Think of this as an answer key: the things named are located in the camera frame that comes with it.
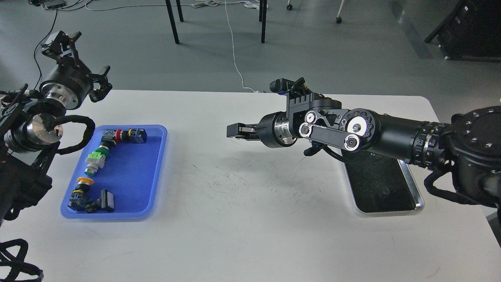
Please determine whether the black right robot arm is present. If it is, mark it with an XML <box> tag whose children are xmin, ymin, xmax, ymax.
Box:
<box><xmin>227</xmin><ymin>78</ymin><xmax>501</xmax><ymax>240</ymax></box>

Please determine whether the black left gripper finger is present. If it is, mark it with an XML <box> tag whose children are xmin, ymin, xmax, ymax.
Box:
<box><xmin>89</xmin><ymin>65</ymin><xmax>113</xmax><ymax>103</ymax></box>
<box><xmin>41</xmin><ymin>31</ymin><xmax>83</xmax><ymax>69</ymax></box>

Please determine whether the white floor cable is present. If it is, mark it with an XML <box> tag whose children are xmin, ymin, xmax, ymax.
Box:
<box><xmin>84</xmin><ymin>0</ymin><xmax>269</xmax><ymax>93</ymax></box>

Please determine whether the black equipment cabinet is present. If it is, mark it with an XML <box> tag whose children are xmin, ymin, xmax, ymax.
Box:
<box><xmin>425</xmin><ymin>0</ymin><xmax>501</xmax><ymax>62</ymax></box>

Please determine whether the black table leg right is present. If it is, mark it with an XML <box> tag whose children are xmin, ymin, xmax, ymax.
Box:
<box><xmin>258</xmin><ymin>0</ymin><xmax>268</xmax><ymax>43</ymax></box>

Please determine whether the blue plastic tray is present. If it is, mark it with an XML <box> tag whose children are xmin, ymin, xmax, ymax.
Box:
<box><xmin>60</xmin><ymin>125</ymin><xmax>168</xmax><ymax>222</ymax></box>

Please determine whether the yellow push button switch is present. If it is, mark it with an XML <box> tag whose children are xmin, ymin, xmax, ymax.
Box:
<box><xmin>68</xmin><ymin>177</ymin><xmax>94</xmax><ymax>211</ymax></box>

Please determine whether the black table leg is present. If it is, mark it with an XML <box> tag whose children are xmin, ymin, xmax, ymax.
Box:
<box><xmin>258</xmin><ymin>0</ymin><xmax>268</xmax><ymax>43</ymax></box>
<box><xmin>165</xmin><ymin>0</ymin><xmax>184</xmax><ymax>45</ymax></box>

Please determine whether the steel metal tray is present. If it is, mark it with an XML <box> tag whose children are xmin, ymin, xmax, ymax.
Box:
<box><xmin>342</xmin><ymin>151</ymin><xmax>424</xmax><ymax>217</ymax></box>

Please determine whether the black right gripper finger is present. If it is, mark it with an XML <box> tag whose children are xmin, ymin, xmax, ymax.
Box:
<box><xmin>227</xmin><ymin>123</ymin><xmax>260</xmax><ymax>140</ymax></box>

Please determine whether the green push button switch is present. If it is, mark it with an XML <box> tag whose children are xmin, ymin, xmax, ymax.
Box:
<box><xmin>84</xmin><ymin>146</ymin><xmax>110</xmax><ymax>177</ymax></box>

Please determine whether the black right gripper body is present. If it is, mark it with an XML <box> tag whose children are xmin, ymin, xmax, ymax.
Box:
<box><xmin>256</xmin><ymin>112</ymin><xmax>297</xmax><ymax>148</ymax></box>

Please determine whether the black square button switch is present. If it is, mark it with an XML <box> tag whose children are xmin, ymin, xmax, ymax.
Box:
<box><xmin>85</xmin><ymin>189</ymin><xmax>115</xmax><ymax>213</ymax></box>

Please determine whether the black floor cable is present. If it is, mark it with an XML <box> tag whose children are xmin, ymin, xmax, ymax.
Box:
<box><xmin>33</xmin><ymin>0</ymin><xmax>94</xmax><ymax>90</ymax></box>

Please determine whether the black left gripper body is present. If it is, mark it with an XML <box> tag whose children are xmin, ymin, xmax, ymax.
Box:
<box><xmin>39</xmin><ymin>65</ymin><xmax>94</xmax><ymax>110</ymax></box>

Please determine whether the red push button switch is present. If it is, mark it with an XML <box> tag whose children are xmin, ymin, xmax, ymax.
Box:
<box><xmin>101</xmin><ymin>127</ymin><xmax>147</xmax><ymax>148</ymax></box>

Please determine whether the black power strip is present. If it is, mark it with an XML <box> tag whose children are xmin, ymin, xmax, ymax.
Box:
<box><xmin>28</xmin><ymin>0</ymin><xmax>68</xmax><ymax>10</ymax></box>

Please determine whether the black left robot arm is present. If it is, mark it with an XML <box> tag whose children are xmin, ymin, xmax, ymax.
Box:
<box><xmin>0</xmin><ymin>31</ymin><xmax>112</xmax><ymax>222</ymax></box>

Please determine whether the black table leg left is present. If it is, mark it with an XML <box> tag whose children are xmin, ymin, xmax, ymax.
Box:
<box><xmin>165</xmin><ymin>0</ymin><xmax>184</xmax><ymax>45</ymax></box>

